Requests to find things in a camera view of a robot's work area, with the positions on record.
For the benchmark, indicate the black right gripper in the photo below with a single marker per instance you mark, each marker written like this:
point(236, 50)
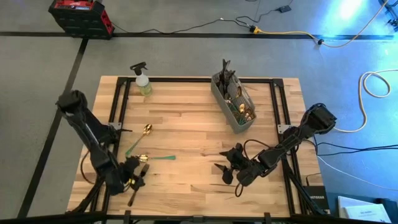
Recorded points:
point(245, 169)

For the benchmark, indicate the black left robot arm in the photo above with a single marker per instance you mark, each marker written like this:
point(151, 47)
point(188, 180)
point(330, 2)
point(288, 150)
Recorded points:
point(93, 137)

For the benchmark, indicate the grey mounting plate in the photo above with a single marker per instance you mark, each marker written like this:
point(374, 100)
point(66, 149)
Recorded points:
point(283, 128)
point(115, 125)

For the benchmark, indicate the red black toolbox stack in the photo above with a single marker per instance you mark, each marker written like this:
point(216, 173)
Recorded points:
point(81, 18)

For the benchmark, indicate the grey mesh cutlery basket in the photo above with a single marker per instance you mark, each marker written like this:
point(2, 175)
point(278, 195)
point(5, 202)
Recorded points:
point(225, 107)

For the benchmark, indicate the white booklet box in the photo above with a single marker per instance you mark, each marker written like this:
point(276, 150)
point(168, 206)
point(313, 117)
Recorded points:
point(363, 211)

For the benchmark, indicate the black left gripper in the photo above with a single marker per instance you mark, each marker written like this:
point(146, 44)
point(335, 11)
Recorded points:
point(127, 172)

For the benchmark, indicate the yellow label spray cleaner bottle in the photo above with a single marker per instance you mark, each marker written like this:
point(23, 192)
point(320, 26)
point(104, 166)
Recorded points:
point(143, 84)

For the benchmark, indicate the black floor stand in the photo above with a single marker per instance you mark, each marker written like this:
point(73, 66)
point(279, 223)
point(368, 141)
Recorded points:
point(392, 21)

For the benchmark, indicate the black power adapter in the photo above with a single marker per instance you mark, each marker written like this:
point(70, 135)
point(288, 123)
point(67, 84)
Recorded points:
point(284, 8)

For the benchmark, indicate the black network switch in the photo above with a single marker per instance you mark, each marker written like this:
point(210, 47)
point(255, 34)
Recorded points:
point(317, 199)

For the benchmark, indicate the black metal table frame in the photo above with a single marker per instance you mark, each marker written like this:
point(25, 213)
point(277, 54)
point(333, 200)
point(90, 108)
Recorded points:
point(199, 80)

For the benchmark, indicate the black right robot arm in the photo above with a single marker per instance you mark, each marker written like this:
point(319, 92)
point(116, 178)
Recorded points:
point(292, 141)

